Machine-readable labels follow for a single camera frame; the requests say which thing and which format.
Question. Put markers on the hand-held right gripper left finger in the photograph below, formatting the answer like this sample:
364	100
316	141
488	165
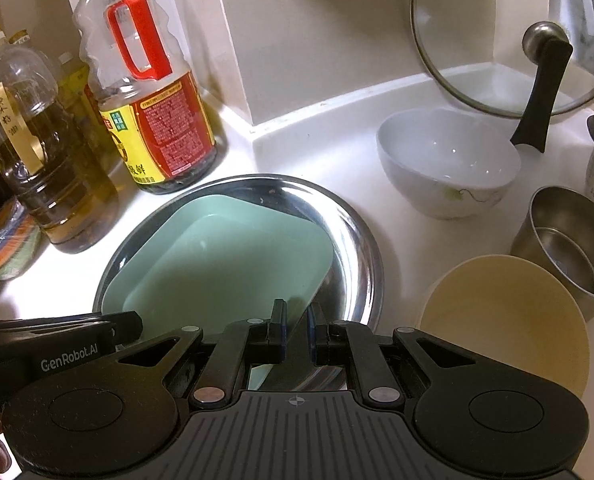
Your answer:
278	341

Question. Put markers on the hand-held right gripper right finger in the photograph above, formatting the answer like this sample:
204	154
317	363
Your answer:
322	340

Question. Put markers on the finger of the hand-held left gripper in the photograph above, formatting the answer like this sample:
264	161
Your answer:
127	327

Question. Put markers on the green square plate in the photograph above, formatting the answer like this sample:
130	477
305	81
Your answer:
217	260

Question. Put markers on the round stainless steel plate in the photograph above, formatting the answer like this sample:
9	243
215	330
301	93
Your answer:
349	240

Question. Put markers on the pale yellow bowl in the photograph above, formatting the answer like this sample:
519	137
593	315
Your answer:
502	310

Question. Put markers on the white floral bowl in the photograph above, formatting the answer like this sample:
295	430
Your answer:
447	170

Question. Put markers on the stainless steel bowl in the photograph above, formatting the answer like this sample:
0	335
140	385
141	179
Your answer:
552	240

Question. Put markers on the striped bowl under plastic wrap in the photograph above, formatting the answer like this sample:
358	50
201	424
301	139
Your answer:
7	245

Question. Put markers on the large cooking oil bottle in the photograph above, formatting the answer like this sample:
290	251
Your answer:
42	170

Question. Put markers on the slim condiment bottle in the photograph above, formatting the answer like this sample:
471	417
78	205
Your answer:
84	105

